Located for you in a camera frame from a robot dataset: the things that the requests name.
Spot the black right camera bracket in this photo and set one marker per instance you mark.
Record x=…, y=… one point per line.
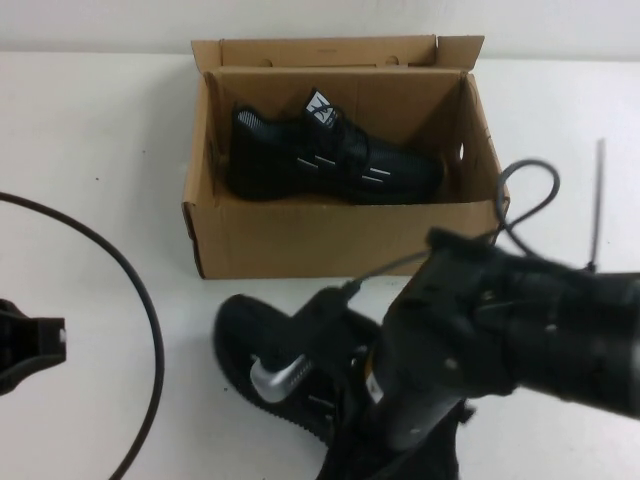
x=315, y=325

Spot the brown cardboard shoe box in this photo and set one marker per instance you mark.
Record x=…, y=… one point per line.
x=325, y=240

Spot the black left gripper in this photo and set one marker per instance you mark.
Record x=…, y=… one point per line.
x=30, y=345

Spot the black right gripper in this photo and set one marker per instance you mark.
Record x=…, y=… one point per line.
x=395, y=467

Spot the black knit sneaker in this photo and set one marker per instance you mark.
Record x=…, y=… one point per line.
x=280, y=165
x=245, y=330

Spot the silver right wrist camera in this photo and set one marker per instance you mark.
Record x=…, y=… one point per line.
x=272, y=382

